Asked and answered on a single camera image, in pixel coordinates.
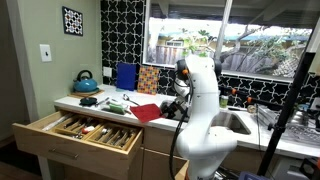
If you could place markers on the wooden cutlery organizer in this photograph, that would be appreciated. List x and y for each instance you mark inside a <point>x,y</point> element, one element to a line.
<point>106,144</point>

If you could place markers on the wooden kitchen drawer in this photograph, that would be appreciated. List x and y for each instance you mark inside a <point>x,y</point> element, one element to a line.
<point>33,136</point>

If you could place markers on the green white bottle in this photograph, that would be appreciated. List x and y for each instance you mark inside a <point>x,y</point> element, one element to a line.
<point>224,102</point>

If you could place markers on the wooden trivet board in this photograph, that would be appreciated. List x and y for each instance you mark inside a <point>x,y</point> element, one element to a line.
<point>96,92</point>

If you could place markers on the white light switch plate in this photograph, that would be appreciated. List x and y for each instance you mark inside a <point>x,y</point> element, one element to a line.
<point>46,53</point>

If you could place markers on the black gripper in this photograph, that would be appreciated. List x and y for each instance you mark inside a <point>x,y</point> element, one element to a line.
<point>174,110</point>

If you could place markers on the green sponge clear container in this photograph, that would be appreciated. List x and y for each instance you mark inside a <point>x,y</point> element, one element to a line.
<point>116,108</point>

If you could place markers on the small metal spoon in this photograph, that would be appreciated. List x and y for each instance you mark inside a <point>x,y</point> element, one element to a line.
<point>115,100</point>

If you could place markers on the white wall outlet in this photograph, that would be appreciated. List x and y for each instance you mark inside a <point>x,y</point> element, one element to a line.
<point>107,72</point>

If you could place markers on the large metal spoon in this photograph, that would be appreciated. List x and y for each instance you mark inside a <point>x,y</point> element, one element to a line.
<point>126,97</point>

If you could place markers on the colourful checkered cutting board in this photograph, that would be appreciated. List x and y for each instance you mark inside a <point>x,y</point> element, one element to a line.
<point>148,80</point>

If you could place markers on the framed patterned tile picture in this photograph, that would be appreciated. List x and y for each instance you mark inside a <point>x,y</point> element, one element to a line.
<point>72,21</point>

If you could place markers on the black boom rod orange bands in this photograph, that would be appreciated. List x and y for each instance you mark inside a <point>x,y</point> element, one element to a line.
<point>266,102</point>

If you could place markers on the black tripod stand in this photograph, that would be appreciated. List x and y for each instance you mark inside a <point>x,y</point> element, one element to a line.
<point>286,110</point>

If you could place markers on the blue plastic box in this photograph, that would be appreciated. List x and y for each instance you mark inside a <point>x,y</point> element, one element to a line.
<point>251,176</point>

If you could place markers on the white red kitchen tool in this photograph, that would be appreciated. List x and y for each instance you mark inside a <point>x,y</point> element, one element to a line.
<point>88,129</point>

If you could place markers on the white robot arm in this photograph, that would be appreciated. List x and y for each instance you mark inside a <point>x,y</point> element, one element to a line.
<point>206,100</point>

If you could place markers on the red towel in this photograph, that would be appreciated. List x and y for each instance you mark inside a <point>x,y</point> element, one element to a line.
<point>146,112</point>

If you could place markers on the kitchen window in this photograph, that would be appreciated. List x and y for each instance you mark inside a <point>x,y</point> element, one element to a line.
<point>266,50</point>

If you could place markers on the black round dish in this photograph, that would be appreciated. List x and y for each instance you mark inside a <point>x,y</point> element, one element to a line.
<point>88,101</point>

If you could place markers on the blue rectangular container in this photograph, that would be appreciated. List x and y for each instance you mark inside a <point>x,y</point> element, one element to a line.
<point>126,76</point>

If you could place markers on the metal dish rack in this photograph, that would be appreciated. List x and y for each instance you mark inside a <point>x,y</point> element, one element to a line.
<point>300,130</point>

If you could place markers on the lower wooden cabinet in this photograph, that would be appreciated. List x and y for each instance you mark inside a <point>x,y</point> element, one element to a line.
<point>156,143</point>

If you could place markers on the stainless steel sink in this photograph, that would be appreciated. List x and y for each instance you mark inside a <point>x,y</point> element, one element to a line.
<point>233,123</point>

